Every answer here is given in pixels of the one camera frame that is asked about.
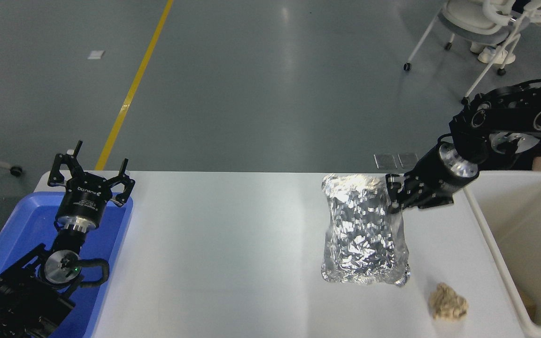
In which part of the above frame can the black left gripper body drum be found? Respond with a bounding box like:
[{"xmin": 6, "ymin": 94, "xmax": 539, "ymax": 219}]
[{"xmin": 56, "ymin": 172, "xmax": 114, "ymax": 221}]

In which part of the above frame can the large pale plastic bin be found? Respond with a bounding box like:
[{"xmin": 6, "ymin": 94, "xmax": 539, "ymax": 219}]
[{"xmin": 463, "ymin": 170, "xmax": 541, "ymax": 338}]

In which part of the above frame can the silver foil plate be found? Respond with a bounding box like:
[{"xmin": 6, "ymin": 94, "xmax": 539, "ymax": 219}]
[{"xmin": 321, "ymin": 173, "xmax": 411, "ymax": 287}]

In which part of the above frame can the black right gripper body drum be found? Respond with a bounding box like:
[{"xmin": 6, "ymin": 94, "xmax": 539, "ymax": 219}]
[{"xmin": 406, "ymin": 145, "xmax": 470, "ymax": 207}]

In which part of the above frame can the white wheeled chair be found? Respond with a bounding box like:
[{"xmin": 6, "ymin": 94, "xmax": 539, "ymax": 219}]
[{"xmin": 403, "ymin": 0, "xmax": 541, "ymax": 105}]

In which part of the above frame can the blue plastic tray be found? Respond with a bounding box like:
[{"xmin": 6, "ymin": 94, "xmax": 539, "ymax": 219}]
[{"xmin": 0, "ymin": 191, "xmax": 133, "ymax": 338}]

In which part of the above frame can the crumpled tan paper ball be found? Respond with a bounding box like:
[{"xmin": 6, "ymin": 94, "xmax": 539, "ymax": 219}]
[{"xmin": 428, "ymin": 282, "xmax": 469, "ymax": 321}]

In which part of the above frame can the brown cardboard piece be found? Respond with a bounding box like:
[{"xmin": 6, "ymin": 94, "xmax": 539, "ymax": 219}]
[{"xmin": 517, "ymin": 286, "xmax": 538, "ymax": 320}]

